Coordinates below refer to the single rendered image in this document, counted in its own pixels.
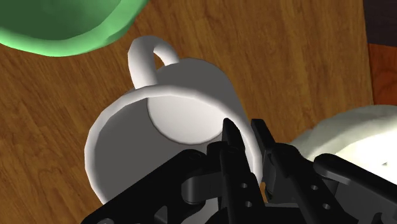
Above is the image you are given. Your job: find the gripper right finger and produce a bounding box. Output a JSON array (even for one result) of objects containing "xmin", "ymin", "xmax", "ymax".
[{"xmin": 250, "ymin": 118, "xmax": 397, "ymax": 224}]

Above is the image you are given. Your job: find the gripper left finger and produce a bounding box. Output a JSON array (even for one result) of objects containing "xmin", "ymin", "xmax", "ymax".
[{"xmin": 81, "ymin": 118, "xmax": 266, "ymax": 224}]

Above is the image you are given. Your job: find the white mug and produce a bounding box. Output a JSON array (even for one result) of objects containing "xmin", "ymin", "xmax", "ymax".
[{"xmin": 84, "ymin": 35, "xmax": 264, "ymax": 206}]

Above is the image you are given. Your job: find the white bowl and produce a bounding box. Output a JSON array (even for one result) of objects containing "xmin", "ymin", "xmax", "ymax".
[{"xmin": 289, "ymin": 105, "xmax": 397, "ymax": 186}]

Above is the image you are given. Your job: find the green bowl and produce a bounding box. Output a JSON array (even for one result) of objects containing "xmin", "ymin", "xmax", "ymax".
[{"xmin": 0, "ymin": 0, "xmax": 150, "ymax": 57}]

